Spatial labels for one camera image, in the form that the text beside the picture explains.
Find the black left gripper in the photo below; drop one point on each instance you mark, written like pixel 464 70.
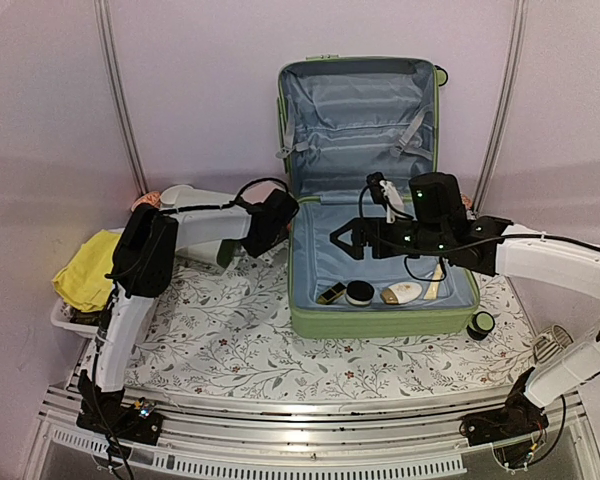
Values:
pixel 255 250

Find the white ribbed round object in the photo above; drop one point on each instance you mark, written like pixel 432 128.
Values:
pixel 549 343

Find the cream round bottle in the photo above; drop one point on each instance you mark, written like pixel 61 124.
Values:
pixel 401 293

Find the floral white table mat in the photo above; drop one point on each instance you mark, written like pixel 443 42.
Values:
pixel 255 330

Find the cream tube in suitcase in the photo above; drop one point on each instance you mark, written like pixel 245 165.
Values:
pixel 436 280

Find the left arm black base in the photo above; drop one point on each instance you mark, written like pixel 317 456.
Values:
pixel 104 413

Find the small dark tube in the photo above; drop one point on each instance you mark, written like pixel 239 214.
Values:
pixel 332 294

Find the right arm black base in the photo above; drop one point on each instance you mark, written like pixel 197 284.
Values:
pixel 518 416

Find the white perforated plastic basket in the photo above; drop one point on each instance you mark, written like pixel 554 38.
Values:
pixel 75 318

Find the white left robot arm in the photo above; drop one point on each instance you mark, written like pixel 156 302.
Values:
pixel 142 267

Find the yellow garment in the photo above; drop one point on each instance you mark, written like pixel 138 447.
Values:
pixel 82 283

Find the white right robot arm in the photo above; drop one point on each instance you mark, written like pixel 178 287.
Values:
pixel 557 260

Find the black lidded round jar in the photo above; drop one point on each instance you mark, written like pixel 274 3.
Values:
pixel 359 293

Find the green hard-shell suitcase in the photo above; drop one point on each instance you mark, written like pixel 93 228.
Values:
pixel 341 120

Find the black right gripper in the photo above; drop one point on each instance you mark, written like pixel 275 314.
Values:
pixel 364 226

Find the white green drawer box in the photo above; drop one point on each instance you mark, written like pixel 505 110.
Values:
pixel 208 236

